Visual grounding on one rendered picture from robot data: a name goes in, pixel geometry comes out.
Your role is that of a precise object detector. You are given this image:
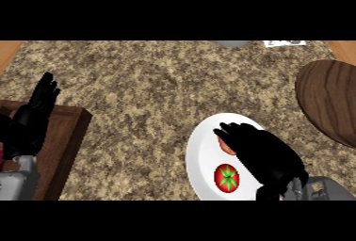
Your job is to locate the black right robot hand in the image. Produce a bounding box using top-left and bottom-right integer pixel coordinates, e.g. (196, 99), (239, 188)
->
(212, 121), (310, 201)

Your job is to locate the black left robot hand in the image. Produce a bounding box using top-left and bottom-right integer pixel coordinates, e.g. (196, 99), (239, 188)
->
(0, 72), (61, 160)

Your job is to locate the red tomato with green stem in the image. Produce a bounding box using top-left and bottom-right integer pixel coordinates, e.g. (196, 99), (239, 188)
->
(212, 163), (242, 194)

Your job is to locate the white plate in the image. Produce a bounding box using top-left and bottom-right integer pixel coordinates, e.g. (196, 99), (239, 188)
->
(184, 112), (271, 201)

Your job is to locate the brown wooden bowl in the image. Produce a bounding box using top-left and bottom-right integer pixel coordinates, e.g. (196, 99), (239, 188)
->
(295, 59), (356, 150)

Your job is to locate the orange-red vegetable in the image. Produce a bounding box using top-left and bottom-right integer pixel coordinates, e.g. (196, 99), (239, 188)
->
(216, 136), (237, 156)

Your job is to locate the brown wooden cutting board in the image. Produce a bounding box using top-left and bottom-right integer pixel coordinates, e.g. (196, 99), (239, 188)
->
(0, 100), (92, 201)

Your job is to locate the white patterned object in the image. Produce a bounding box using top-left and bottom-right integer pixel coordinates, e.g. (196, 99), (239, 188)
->
(262, 40), (308, 48)

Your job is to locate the grey round object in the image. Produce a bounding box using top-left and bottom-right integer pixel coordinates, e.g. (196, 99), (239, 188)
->
(212, 40), (252, 49)

